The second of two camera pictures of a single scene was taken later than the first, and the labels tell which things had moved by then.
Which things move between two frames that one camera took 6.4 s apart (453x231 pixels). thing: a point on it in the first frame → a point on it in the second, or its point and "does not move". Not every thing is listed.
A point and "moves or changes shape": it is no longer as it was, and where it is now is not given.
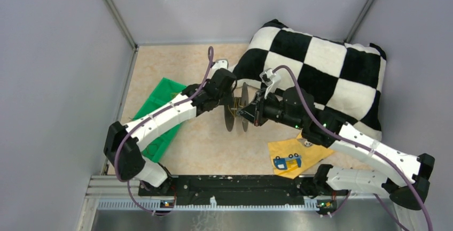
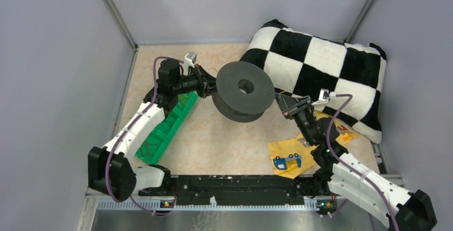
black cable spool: x=232 y=105 moves or changes shape
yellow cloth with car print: x=291 y=157 does not move
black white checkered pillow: x=344 y=79 does not move
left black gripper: x=229 y=93 → x=202 y=76
